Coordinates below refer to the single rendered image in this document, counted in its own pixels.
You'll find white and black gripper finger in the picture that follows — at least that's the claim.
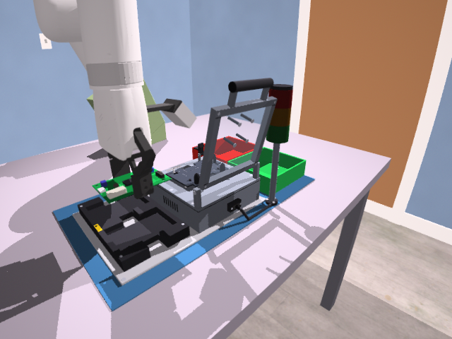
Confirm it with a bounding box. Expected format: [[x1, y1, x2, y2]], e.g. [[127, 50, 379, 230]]
[[127, 127, 156, 199], [108, 153, 131, 178]]

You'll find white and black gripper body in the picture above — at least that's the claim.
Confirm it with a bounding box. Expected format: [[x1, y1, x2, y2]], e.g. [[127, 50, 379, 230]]
[[89, 81, 151, 161]]

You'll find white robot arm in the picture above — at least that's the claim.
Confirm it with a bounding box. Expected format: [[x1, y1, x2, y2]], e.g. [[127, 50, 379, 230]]
[[33, 0, 197, 129]]

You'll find red open-top bin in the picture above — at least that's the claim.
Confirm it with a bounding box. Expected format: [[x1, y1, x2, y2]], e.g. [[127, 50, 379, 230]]
[[192, 147, 198, 160]]

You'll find green bin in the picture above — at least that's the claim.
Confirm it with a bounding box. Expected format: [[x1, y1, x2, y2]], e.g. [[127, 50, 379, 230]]
[[259, 147, 307, 195]]

